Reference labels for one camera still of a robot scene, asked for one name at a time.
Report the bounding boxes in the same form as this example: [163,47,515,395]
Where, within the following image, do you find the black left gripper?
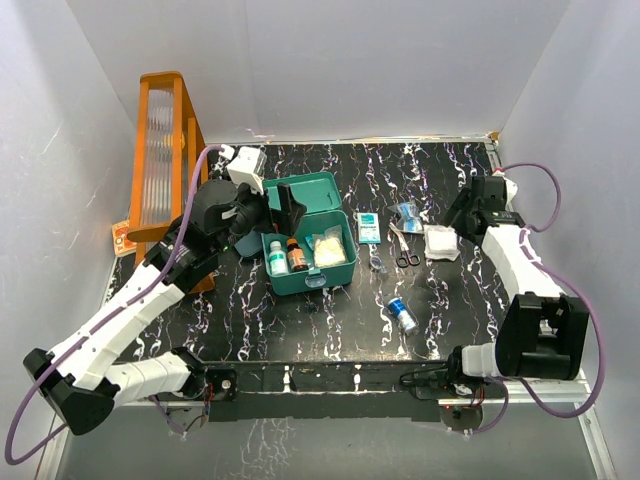
[213,178,305,256]

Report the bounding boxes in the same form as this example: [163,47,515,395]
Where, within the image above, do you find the white medicine bottle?
[268,241,289,276]

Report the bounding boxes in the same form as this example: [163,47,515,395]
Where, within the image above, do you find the brown orange-cap bottle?
[286,238,309,272]

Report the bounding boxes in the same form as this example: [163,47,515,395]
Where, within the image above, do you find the teal medicine box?
[262,172,357,296]

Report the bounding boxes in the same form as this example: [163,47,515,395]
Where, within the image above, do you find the dark teal tray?
[234,231,263,259]

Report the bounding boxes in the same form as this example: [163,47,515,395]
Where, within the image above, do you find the beige gauze bag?
[305,225,347,269]

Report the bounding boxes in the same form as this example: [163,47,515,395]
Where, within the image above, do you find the clear bag blue item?
[388,201,424,234]

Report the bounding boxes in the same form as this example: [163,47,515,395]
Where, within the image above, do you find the teal wipe packet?
[356,212,381,244]

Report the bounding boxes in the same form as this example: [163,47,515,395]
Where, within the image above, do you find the white blue bandage roll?
[387,297,418,335]

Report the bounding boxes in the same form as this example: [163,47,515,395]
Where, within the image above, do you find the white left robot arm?
[23,180,307,435]

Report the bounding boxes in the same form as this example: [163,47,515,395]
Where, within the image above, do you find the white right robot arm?
[444,175,589,397]

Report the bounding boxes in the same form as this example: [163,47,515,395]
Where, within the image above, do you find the black scissors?
[389,223,420,269]

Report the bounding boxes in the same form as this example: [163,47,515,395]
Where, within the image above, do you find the orange wooden rack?
[127,71,209,264]

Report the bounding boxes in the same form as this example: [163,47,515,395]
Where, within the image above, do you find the orange card box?
[112,220,136,257]

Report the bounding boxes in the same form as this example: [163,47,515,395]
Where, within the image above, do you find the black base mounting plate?
[175,360,503,430]

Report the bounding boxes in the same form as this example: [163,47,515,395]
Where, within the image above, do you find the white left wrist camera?
[227,146,266,194]

